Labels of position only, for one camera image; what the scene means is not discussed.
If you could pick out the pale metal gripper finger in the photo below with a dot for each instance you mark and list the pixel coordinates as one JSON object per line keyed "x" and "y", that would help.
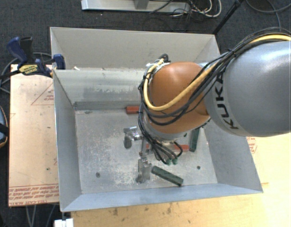
{"x": 143, "y": 171}
{"x": 128, "y": 141}

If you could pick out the grey metal bin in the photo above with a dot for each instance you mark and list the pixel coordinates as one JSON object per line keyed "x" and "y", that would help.
{"x": 107, "y": 150}

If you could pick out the dark green flat block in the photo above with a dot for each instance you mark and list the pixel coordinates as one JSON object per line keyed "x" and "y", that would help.
{"x": 194, "y": 139}
{"x": 168, "y": 175}

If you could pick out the red-brown flat block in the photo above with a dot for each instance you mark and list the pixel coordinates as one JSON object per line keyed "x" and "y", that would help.
{"x": 132, "y": 109}
{"x": 183, "y": 147}

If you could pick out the brown cardboard board red print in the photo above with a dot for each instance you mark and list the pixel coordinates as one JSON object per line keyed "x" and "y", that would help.
{"x": 33, "y": 136}

